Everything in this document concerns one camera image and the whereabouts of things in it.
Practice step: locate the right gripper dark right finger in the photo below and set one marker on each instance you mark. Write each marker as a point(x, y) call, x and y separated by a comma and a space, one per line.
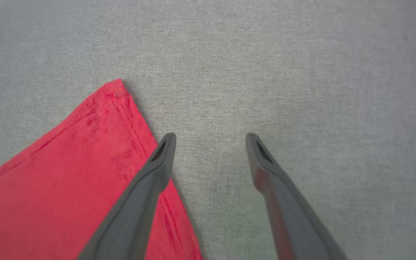
point(294, 224)

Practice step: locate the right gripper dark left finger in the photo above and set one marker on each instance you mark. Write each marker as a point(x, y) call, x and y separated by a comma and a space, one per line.
point(135, 209)

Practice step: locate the red and white garment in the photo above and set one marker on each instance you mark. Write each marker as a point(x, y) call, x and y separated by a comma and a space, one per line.
point(67, 180)

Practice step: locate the grey fabric sofa seat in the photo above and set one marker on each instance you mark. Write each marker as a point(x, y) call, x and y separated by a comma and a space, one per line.
point(302, 72)

